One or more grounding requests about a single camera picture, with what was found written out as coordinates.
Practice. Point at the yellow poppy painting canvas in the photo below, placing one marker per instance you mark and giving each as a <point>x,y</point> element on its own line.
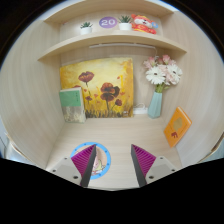
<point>100,73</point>

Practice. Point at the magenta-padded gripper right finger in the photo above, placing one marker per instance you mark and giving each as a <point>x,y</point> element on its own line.
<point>144,158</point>

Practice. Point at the white light bar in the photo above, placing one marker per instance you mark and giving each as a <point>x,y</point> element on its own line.
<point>123,45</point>

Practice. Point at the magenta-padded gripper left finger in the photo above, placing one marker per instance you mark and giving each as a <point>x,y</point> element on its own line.
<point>83,158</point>

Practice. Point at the wooden shelf with ornaments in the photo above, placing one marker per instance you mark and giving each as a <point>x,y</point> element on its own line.
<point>110,39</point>

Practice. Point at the pink and white flower bouquet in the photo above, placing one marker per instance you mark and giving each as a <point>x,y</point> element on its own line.
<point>156,75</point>

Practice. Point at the orange book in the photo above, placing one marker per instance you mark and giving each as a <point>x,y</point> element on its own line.
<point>177,127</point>

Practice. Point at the green and white book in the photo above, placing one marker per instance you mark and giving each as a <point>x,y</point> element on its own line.
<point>71,100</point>

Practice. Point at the teal faceted vase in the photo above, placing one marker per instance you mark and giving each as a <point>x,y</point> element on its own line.
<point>155,106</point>

